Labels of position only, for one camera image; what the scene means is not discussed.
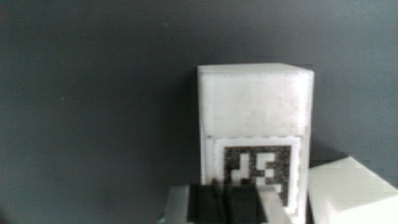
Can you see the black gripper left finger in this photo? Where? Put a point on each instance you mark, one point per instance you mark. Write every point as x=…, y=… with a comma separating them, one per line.
x=204, y=204

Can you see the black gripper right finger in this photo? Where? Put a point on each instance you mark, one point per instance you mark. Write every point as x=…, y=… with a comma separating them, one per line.
x=243, y=207

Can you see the white table leg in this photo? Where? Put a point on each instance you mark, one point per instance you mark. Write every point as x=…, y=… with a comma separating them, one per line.
x=353, y=198

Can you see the white square tabletop part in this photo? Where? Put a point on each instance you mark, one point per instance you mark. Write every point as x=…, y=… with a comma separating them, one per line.
x=254, y=127

